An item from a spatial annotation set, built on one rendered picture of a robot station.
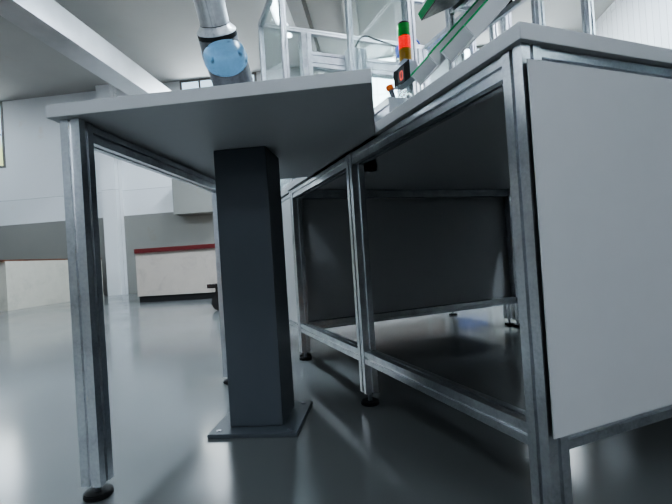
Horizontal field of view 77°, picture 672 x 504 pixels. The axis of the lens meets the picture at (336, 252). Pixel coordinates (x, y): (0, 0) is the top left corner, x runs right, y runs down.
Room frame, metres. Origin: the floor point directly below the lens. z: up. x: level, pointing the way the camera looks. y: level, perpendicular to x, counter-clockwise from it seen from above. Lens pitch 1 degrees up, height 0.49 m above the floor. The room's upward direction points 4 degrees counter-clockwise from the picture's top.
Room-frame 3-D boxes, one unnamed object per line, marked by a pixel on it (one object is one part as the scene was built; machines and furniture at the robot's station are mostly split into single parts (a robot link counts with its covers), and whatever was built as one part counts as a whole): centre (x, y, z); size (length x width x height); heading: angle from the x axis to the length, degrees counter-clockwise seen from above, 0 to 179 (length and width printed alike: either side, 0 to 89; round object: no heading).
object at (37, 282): (7.36, 5.16, 0.38); 2.24 x 0.72 x 0.76; 174
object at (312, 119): (1.31, 0.21, 0.84); 0.90 x 0.70 x 0.03; 174
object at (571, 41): (1.64, -0.71, 0.85); 1.50 x 1.41 x 0.03; 21
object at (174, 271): (7.09, 1.95, 0.39); 2.09 x 1.77 x 0.79; 174
